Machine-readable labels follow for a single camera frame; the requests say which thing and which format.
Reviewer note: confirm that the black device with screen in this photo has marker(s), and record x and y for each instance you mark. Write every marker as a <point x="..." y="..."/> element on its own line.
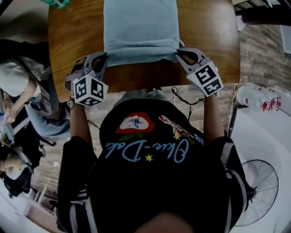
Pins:
<point x="199" y="139"/>

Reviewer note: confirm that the person's right forearm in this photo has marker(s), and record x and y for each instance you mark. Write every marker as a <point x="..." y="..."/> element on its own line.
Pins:
<point x="212" y="118"/>

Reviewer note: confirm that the white paper sheet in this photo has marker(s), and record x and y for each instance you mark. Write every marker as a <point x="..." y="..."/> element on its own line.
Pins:
<point x="240" y="22"/>

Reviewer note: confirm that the teal water bottle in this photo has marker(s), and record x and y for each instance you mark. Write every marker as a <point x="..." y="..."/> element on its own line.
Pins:
<point x="58" y="3"/>

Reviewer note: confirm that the yellow black striped strip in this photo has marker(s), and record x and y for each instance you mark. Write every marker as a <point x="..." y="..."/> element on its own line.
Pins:
<point x="232" y="109"/>

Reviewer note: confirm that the person's black printed t-shirt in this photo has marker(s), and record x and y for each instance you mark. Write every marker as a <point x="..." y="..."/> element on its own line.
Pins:
<point x="159" y="182"/>

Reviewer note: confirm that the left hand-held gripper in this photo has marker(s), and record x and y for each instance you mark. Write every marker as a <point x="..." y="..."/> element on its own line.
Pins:
<point x="89" y="91"/>

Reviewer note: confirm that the person's left forearm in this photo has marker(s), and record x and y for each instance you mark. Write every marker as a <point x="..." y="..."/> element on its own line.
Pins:
<point x="79" y="120"/>

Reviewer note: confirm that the black stair railing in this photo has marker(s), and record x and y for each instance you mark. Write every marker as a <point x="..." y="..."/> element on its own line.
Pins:
<point x="261" y="17"/>

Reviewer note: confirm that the pack of clear water bottles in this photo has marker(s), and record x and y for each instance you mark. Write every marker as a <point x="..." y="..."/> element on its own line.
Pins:
<point x="250" y="95"/>

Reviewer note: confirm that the person's face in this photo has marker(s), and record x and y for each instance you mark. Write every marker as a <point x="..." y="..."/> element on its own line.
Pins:
<point x="166" y="224"/>

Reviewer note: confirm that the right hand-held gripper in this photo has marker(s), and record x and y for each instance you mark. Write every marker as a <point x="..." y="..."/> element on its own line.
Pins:
<point x="207" y="77"/>

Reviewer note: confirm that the floor fan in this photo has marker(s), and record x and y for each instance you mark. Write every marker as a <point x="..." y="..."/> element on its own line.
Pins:
<point x="252" y="194"/>

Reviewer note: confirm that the person's left hand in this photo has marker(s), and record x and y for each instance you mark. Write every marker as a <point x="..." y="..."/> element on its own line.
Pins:
<point x="78" y="66"/>

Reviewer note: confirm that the small white charger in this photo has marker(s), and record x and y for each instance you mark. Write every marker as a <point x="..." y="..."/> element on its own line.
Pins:
<point x="55" y="164"/>

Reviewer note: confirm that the light blue towel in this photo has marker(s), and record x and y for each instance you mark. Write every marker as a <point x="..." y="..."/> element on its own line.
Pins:
<point x="141" y="27"/>

